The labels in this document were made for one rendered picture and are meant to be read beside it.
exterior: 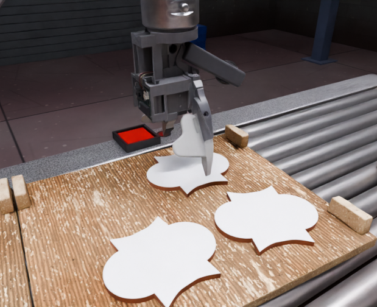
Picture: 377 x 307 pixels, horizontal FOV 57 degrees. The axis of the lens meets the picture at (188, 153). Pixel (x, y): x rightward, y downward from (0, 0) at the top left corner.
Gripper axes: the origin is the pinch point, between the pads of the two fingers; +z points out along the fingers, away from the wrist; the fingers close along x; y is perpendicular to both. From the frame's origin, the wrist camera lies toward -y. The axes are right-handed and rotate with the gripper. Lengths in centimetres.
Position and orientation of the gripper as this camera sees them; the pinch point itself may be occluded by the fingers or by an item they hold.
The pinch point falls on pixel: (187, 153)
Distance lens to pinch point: 57.3
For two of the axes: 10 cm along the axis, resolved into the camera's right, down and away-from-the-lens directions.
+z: 0.2, 8.6, 5.0
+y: -8.8, 2.5, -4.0
